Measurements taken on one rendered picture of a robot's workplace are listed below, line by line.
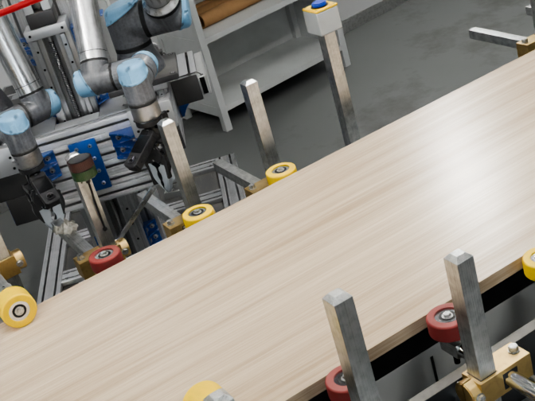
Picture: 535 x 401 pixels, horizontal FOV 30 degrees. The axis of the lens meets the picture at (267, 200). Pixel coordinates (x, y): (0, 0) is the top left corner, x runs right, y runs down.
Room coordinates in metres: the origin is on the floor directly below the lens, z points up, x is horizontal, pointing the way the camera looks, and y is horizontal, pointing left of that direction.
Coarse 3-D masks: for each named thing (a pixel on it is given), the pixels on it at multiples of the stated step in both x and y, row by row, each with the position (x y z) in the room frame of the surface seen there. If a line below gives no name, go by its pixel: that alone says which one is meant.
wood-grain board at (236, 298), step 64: (512, 64) 2.57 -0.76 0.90; (384, 128) 2.40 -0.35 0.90; (448, 128) 2.29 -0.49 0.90; (512, 128) 2.18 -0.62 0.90; (320, 192) 2.15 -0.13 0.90; (384, 192) 2.06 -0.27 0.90; (448, 192) 1.97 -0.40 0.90; (512, 192) 1.89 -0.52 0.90; (192, 256) 2.02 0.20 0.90; (256, 256) 1.93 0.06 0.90; (320, 256) 1.85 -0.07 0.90; (384, 256) 1.78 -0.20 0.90; (512, 256) 1.64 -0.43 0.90; (64, 320) 1.91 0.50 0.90; (128, 320) 1.83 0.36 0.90; (192, 320) 1.76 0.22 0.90; (256, 320) 1.69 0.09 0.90; (320, 320) 1.62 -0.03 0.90; (384, 320) 1.56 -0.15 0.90; (0, 384) 1.73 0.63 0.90; (64, 384) 1.66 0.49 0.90; (128, 384) 1.60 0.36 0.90; (192, 384) 1.54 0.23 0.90; (256, 384) 1.48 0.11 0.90; (320, 384) 1.44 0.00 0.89
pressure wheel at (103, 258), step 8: (104, 248) 2.18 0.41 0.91; (112, 248) 2.16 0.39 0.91; (96, 256) 2.15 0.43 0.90; (104, 256) 2.14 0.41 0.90; (112, 256) 2.12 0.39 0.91; (120, 256) 2.14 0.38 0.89; (96, 264) 2.12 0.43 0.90; (104, 264) 2.11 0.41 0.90; (112, 264) 2.12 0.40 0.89; (96, 272) 2.12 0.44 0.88
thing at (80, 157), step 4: (76, 156) 2.24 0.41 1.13; (80, 156) 2.23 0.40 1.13; (84, 156) 2.22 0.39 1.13; (88, 156) 2.21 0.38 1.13; (68, 160) 2.23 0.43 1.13; (72, 160) 2.22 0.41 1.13; (76, 160) 2.21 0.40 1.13; (80, 160) 2.20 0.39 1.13; (84, 160) 2.20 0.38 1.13; (72, 164) 2.20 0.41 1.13; (80, 172) 2.19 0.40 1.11; (88, 180) 2.21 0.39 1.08; (80, 184) 2.24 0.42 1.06; (84, 184) 2.24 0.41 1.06; (88, 184) 2.21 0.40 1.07; (92, 192) 2.22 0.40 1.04; (92, 196) 2.23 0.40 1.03; (96, 204) 2.24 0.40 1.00; (96, 208) 2.24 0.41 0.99; (100, 216) 2.24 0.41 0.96; (104, 224) 2.24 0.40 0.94; (104, 228) 2.24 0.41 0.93
